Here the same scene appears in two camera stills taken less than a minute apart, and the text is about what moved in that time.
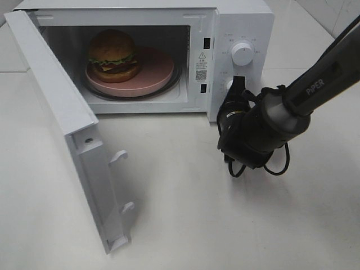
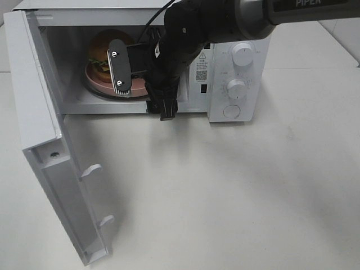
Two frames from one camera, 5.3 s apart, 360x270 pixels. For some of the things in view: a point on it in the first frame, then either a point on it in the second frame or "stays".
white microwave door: x=76 y=129 to x=44 y=141
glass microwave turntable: x=177 y=79 stays
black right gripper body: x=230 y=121 to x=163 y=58
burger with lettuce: x=112 y=56 stays
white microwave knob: x=242 y=54 stays
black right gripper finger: x=238 y=87 to x=156 y=35
